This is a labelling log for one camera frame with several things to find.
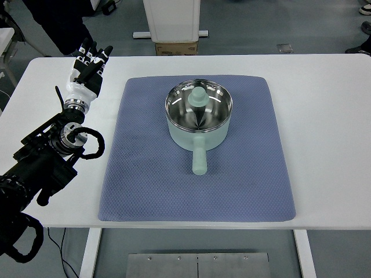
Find blue quilted mat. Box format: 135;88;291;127
98;75;296;222

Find person in dark trousers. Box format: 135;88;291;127
23;1;93;55

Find white furniture at left edge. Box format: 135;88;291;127
0;27;15;56

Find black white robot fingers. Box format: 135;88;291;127
77;38;112;67

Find grey floor socket cover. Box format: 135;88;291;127
277;44;294;54

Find white sneaker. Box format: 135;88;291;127
359;2;371;16

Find metal floor plate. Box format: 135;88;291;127
126;253;271;277

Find white table left leg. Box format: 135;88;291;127
79;228;103;278

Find cardboard box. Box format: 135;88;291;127
155;41;198;56

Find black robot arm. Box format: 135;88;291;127
1;40;113;213

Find black shoe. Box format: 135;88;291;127
345;38;370;56

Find white table leg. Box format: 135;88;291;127
79;228;103;278
293;229;317;278

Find black floor cable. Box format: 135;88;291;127
46;227;79;278

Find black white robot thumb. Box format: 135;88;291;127
73;61;99;84

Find white table right leg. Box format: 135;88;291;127
293;229;317;278

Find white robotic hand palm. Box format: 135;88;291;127
65;60;104;102

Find green pot with glass lid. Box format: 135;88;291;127
165;79;232;175

